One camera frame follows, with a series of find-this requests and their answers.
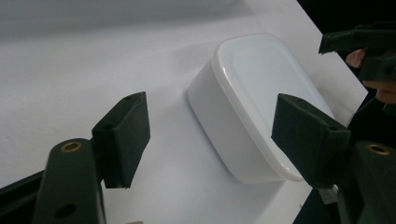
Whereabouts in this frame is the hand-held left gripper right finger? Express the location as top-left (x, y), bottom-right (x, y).
top-left (270, 92), bottom-right (352, 189)

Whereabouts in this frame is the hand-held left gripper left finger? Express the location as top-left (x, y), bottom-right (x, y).
top-left (92, 91), bottom-right (151, 189)

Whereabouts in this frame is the white square lidded container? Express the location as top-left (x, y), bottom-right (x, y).
top-left (187, 33), bottom-right (336, 185)

